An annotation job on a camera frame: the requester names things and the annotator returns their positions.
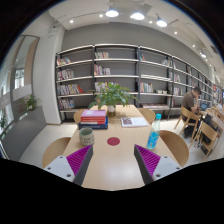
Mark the wooden slatted chair of man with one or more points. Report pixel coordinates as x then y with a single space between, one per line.
189 119

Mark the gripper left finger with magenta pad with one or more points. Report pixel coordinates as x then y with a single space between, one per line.
73 167

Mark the red book in stack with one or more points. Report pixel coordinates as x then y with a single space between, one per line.
94 120

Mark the wooden chair far left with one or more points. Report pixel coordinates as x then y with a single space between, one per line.
77 115

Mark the open magazine on table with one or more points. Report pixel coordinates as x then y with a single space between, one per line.
133 122

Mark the grey-green ceramic mug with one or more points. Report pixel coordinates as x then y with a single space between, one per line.
86 136

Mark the seated man in brown shirt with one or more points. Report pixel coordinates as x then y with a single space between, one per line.
190 102

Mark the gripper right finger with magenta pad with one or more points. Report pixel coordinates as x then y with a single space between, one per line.
152 166

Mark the wooden chair near right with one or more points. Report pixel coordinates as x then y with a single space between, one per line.
176 145

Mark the wooden chair far right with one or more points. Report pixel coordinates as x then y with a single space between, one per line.
148 114

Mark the wooden chair near left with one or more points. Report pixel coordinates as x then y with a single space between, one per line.
54 150

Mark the round dark red coaster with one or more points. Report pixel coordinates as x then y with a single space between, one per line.
113 141

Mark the pink book on top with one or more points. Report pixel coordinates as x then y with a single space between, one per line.
93 113

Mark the dark blue bottom book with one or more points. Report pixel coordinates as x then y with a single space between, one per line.
94 125

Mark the wooden slatted chair foreground right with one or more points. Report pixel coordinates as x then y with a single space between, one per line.
206 136

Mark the small plant by window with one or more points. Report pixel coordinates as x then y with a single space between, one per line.
29 103

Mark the grey wall bookshelf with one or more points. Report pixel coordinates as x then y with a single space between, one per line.
156 79

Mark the green potted plant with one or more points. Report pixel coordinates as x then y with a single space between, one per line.
111 96

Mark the blue laptop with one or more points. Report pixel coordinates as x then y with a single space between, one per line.
203 106

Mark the clear bottle with blue label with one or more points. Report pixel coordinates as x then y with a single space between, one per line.
154 133

